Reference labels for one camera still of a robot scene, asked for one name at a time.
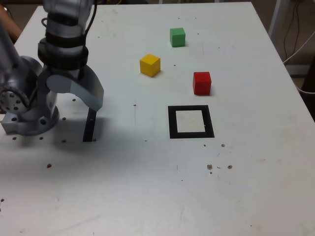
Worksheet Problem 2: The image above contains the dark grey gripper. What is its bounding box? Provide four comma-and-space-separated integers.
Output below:
36, 63, 104, 116

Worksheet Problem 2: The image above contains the yellow cube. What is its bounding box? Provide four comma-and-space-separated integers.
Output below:
139, 54, 161, 78

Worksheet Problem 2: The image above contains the green cube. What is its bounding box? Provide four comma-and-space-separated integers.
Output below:
169, 27, 186, 48

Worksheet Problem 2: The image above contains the red cube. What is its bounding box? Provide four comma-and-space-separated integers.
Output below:
192, 71, 212, 96

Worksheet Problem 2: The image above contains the black tape square outline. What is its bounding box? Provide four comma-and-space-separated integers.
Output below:
167, 105, 215, 140

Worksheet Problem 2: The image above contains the black tape strip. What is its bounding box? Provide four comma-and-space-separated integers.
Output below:
82, 108, 97, 143

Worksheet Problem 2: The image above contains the dark grey box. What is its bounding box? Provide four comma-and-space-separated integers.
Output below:
284, 64, 315, 78

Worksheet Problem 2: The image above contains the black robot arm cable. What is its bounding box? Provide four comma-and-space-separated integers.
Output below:
84, 0, 97, 34

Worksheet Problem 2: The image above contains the white metal frame leg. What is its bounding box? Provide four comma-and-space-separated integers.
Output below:
267, 0, 283, 37

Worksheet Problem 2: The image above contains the thin black hanging cable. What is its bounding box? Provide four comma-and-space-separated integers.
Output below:
283, 0, 300, 61

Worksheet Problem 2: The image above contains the white cable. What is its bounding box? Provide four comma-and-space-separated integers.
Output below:
294, 78, 315, 94
282, 31, 315, 65

